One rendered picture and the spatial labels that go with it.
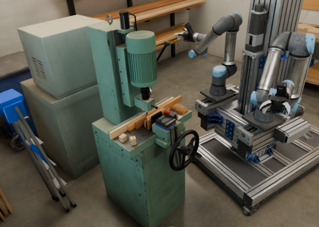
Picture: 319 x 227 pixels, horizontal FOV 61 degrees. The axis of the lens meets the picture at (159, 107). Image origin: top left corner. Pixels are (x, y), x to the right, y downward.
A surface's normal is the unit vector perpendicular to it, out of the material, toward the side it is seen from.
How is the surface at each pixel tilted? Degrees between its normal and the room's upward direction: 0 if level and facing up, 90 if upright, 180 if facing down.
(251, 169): 0
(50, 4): 90
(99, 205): 0
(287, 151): 0
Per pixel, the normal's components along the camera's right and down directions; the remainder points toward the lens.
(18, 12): 0.72, 0.33
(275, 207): -0.04, -0.85
